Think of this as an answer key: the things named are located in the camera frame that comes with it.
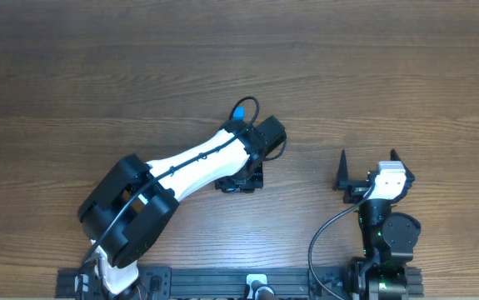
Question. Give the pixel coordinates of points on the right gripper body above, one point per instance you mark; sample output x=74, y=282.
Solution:
x=355, y=192

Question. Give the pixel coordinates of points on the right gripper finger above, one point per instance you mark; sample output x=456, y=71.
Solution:
x=408, y=175
x=342, y=175

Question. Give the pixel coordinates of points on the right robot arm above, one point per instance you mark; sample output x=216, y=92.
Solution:
x=393, y=237

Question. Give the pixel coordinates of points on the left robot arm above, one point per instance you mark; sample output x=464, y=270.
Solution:
x=201, y=168

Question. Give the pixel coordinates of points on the blue cube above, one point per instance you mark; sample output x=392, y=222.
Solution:
x=239, y=113

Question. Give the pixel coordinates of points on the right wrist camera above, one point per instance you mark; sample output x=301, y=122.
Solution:
x=390, y=181

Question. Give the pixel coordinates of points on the mounting rail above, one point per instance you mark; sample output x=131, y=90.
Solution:
x=214, y=283

